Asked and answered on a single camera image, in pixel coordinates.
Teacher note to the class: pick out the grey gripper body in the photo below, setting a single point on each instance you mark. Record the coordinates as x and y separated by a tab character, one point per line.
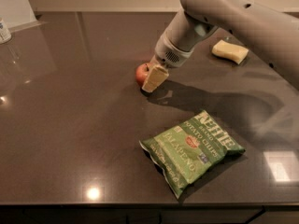
168	55

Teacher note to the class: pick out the red apple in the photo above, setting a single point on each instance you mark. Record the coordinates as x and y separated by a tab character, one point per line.
141	73

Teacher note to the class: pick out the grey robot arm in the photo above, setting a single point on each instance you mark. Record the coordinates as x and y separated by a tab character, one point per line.
273	36

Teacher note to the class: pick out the green jalapeno chip bag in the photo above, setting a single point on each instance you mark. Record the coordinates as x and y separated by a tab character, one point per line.
186	151

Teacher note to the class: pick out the yellow sponge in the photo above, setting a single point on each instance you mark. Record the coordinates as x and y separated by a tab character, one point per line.
230	51

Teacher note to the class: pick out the white bottle with label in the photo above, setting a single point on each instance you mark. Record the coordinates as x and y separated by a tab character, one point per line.
5	34

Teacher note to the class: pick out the white board leaning on wall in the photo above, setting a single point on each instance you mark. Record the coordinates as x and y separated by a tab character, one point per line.
17	14

